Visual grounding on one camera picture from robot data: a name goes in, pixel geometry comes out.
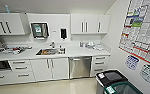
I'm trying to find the stainless steel dishwasher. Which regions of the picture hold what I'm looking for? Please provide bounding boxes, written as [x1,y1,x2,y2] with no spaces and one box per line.
[68,55,93,80]

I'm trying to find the dish soap bottle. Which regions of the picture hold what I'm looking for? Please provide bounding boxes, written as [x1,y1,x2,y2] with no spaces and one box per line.
[79,40,84,48]

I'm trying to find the chrome counter soap pump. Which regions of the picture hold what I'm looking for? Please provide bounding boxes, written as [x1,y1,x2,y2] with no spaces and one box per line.
[58,45,63,51]

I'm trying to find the chrome faucet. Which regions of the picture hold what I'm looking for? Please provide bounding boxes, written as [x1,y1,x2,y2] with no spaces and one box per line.
[49,40,57,51]

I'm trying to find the steel kitchen sink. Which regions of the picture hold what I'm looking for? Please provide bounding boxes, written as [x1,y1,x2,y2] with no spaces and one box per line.
[35,47,67,56]

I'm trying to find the narrow white drawer unit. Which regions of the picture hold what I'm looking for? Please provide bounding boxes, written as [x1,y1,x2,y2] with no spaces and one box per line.
[90,54,111,78]

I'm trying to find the white cabinet panel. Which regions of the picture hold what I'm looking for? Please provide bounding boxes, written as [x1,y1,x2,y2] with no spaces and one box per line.
[30,57,70,82]

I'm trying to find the paper towel dispenser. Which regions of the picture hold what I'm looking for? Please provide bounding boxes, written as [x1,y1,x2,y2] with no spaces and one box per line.
[30,22,51,41]

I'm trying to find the blue recycling bin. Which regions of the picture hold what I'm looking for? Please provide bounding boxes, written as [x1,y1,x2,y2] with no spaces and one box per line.
[95,69,129,94]

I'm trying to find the wide white drawer unit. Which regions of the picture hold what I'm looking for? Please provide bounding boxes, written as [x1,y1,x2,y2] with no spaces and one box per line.
[0,59,37,87]

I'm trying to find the teal bottle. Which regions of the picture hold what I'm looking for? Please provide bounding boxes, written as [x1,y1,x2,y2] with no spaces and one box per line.
[4,4,12,15]

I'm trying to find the black wall soap dispenser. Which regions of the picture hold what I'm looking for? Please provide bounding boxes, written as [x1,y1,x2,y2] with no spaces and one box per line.
[59,28,68,41]

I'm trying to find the white wall cabinet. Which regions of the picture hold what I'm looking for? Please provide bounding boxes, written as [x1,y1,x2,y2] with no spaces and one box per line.
[70,13,112,35]
[0,12,31,36]

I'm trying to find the blue wall sign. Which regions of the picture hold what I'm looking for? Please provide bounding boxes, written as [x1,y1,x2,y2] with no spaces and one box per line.
[124,54,141,71]

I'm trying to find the large printed wall poster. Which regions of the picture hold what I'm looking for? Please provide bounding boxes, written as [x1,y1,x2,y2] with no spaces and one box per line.
[118,0,150,70]

